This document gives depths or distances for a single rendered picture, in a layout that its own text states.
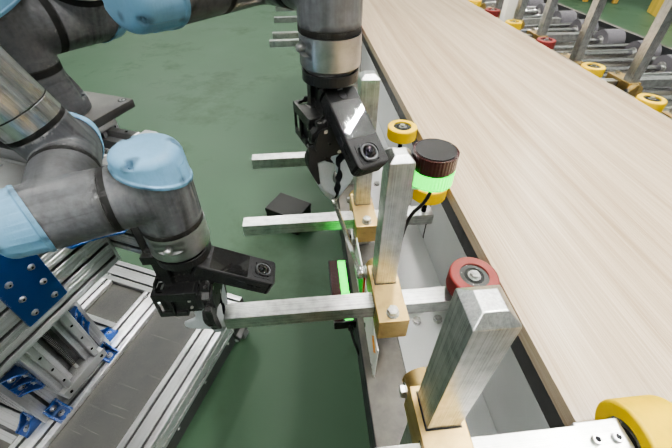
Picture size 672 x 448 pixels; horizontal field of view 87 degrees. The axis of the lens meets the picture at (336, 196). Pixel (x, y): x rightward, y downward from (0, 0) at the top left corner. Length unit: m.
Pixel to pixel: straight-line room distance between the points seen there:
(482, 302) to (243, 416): 1.28
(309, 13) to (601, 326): 0.58
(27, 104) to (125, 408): 1.04
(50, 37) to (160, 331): 0.98
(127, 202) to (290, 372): 1.18
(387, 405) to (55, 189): 0.59
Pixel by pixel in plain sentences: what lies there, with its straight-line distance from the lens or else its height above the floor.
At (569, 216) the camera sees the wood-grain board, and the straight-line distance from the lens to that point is 0.84.
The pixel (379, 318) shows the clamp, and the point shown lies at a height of 0.87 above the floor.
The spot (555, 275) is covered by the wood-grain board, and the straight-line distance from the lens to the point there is 0.71.
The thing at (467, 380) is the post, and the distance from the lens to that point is 0.34.
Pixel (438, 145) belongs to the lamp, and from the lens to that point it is 0.50.
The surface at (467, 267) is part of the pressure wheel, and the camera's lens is 0.65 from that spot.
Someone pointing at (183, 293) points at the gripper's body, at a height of 0.96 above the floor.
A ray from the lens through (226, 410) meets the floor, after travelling 1.51.
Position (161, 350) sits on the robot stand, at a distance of 1.44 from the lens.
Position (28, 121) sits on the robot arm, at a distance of 0.53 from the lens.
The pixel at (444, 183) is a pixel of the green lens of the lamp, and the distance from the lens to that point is 0.49.
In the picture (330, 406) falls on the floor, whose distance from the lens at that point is 1.46.
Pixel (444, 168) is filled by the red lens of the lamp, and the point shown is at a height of 1.12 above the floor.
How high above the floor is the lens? 1.38
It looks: 40 degrees down
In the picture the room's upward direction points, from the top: straight up
